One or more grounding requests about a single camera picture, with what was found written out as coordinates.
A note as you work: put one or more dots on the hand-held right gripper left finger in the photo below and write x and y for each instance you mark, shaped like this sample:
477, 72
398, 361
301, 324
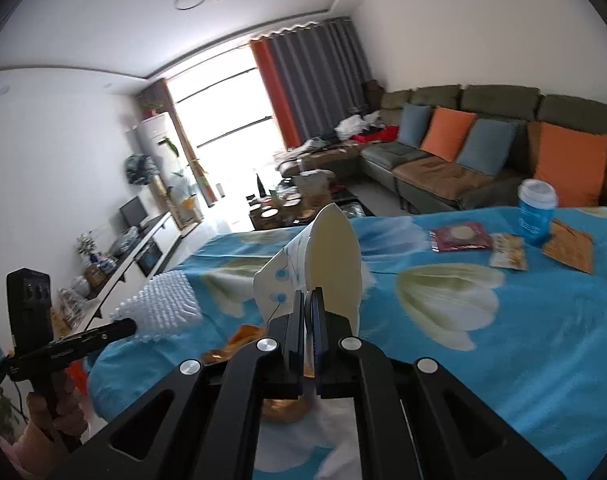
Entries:
296, 340

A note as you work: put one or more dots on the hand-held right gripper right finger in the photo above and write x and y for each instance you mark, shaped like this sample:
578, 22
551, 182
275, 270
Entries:
317, 340

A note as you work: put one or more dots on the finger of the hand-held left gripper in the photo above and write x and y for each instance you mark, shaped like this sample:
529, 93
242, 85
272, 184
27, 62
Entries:
113, 331

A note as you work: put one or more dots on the orange peel piece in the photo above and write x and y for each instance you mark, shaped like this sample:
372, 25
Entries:
243, 337
283, 410

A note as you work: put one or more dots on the white foam wrap sheet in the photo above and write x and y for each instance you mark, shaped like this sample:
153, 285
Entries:
163, 300

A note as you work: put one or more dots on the person's left forearm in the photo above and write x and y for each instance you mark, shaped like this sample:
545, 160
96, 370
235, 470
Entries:
16, 457

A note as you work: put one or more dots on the person's left hand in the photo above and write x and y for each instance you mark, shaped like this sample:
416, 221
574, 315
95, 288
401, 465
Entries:
76, 415

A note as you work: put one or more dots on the orange plastic bag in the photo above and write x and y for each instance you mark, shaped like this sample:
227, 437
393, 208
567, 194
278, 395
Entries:
77, 377

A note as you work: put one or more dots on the small plant in blue vase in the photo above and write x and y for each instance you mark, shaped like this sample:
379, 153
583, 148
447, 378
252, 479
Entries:
88, 247

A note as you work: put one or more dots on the clear plastic bag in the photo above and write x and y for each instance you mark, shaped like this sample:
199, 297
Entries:
126, 242

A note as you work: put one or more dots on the white TV cabinet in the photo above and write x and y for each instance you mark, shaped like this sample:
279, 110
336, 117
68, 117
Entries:
158, 240

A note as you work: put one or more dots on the black monitor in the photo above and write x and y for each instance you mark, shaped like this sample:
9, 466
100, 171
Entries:
132, 212

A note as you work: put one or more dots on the cluttered coffee table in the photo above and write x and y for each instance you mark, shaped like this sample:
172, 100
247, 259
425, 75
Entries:
283, 210

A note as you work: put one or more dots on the dark glass bottle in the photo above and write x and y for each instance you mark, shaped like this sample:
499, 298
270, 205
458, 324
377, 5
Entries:
258, 187

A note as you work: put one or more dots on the fan with dark cover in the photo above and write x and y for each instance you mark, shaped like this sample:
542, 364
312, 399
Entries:
141, 170

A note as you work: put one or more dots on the tall green potted plant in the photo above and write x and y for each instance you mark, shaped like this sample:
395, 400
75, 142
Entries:
178, 180

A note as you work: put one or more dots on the blue floral tablecloth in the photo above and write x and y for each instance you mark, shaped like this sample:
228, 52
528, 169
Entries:
483, 360

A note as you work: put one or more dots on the red snack packet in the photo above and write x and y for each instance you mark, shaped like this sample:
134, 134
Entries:
458, 237

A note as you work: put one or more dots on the striped brown curtain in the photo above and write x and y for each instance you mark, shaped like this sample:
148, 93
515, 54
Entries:
183, 145

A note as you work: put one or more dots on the white standing air conditioner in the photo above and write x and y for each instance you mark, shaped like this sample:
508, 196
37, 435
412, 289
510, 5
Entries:
156, 132

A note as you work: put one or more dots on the white yellow snack packet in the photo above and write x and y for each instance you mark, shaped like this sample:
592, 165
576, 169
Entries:
508, 255

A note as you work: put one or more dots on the red cloth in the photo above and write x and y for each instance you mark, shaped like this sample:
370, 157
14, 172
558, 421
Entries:
378, 135

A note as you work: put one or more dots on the pile of clothes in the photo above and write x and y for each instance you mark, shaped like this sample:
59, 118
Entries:
353, 125

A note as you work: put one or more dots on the plant in red pot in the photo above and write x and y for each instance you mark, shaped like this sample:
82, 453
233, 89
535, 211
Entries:
152, 107

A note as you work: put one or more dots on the blue cushion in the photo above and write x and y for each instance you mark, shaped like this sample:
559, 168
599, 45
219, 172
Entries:
414, 125
486, 145

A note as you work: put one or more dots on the orange cushion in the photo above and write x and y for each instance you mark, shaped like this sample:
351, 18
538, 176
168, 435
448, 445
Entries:
571, 165
448, 132

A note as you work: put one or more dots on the blue cup with white lid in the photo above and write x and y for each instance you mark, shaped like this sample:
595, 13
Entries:
533, 215

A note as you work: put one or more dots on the grey and orange curtain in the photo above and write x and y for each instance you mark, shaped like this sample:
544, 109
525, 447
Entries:
313, 85

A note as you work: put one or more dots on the orange snack packet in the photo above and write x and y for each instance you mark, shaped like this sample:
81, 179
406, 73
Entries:
568, 247

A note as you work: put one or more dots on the green sectional sofa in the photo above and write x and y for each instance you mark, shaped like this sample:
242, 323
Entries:
503, 95

